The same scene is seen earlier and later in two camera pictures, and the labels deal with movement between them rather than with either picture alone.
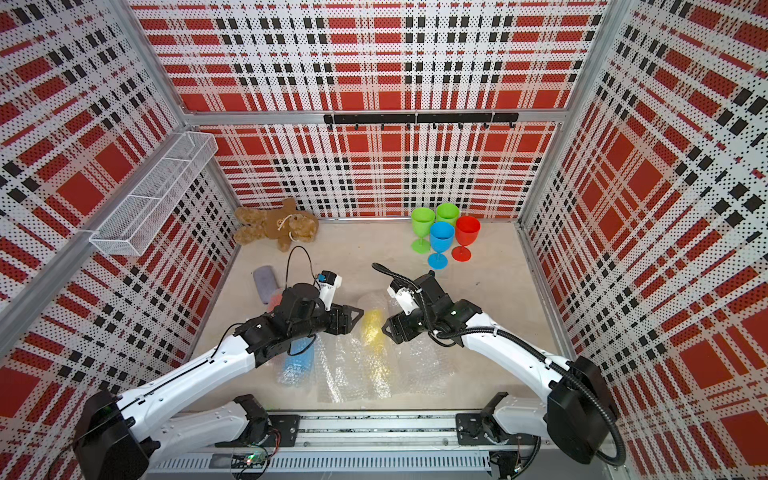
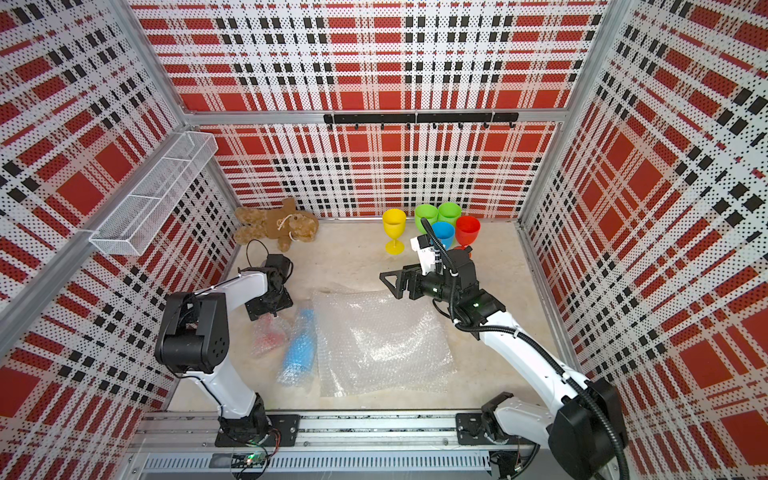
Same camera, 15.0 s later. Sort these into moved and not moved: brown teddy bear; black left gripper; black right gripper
Moved: black right gripper; black left gripper
Not moved: brown teddy bear
